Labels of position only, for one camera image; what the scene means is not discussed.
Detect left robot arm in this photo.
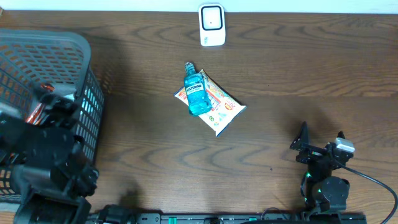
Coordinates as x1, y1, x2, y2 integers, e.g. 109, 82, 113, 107
1, 83, 137, 224

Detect blue mouthwash bottle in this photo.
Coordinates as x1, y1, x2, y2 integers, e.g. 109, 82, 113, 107
184, 62, 212, 116

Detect grey plastic shopping basket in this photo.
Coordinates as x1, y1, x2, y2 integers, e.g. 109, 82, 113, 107
0, 28, 105, 203

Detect white barcode scanner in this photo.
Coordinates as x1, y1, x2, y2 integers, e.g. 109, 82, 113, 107
198, 3, 226, 47

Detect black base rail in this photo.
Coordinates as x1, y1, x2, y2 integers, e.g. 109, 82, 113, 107
135, 212, 367, 224

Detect cream snack bag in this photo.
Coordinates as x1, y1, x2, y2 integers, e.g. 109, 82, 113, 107
174, 70, 246, 136

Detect right black cable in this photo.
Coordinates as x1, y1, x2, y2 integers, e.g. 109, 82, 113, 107
332, 158, 398, 224

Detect red snack bar wrapper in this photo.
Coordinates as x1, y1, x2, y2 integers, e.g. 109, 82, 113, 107
25, 83, 55, 125

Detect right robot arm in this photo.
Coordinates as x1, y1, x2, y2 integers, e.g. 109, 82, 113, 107
290, 122, 355, 220

